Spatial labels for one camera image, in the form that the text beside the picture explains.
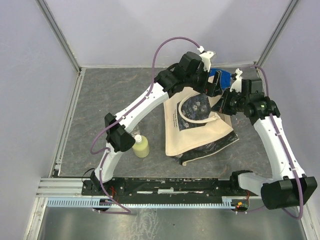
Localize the left aluminium frame post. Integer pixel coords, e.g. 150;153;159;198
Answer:
35;0;82;73

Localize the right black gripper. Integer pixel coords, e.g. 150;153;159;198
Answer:
210;88;248;116

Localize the aluminium frame post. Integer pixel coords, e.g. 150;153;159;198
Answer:
256;0;300;67
35;0;82;73

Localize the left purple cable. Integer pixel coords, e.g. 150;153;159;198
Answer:
89;36;133;215

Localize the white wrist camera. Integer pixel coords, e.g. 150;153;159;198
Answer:
197;45;216;72
230;68;243;93

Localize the light blue cable duct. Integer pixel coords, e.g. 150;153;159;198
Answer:
47;194;246;209

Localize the yellow green pump bottle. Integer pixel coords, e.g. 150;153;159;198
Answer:
132;134;150;158

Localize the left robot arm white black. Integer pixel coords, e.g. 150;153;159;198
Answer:
90;51;216;195

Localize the blue cloth behind bag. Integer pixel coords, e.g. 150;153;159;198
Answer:
208;68;232;90

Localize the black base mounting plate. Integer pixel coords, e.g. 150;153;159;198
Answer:
81;176;260;204

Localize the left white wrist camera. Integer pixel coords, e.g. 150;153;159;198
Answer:
197;45;216;72

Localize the clear square bottle dark cap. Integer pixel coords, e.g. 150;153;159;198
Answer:
131;125;141;137

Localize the beige canvas tote bag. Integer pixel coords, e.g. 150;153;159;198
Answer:
163;87;239;166

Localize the right aluminium frame post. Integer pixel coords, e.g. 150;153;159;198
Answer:
256;0;300;67

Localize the aluminium front rail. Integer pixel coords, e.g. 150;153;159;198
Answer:
34;177;312;199

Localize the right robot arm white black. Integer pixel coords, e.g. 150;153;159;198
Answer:
213;78;318;210

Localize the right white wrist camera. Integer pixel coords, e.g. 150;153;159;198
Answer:
230;68;243;93

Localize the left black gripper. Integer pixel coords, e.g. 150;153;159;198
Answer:
184;65;223;97

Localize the small circuit board red led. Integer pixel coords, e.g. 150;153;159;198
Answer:
235;201;249;211

